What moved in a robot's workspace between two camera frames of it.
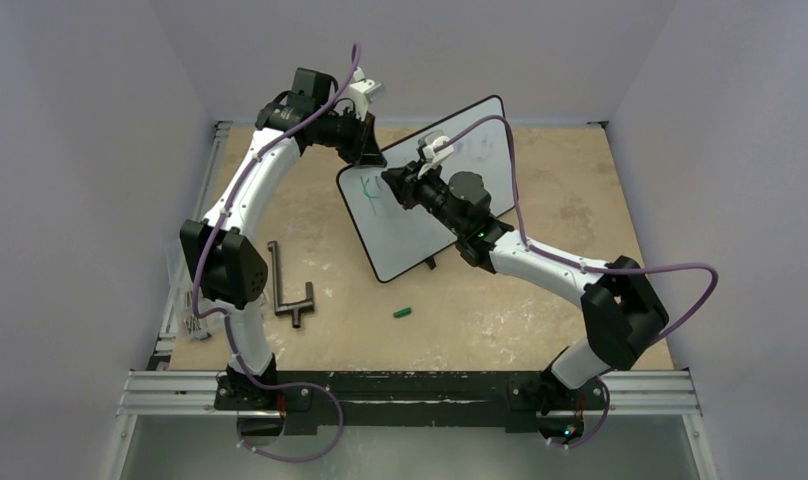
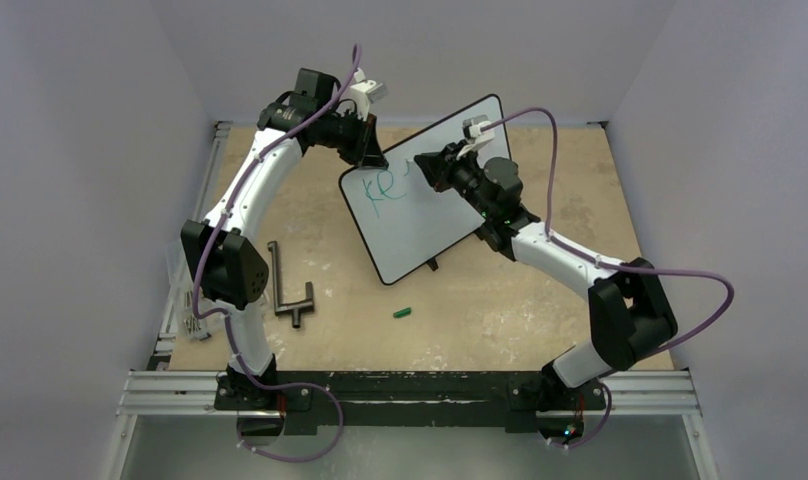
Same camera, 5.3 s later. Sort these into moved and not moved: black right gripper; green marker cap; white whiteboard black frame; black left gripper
Moved: black right gripper
Not moved: green marker cap; black left gripper; white whiteboard black frame
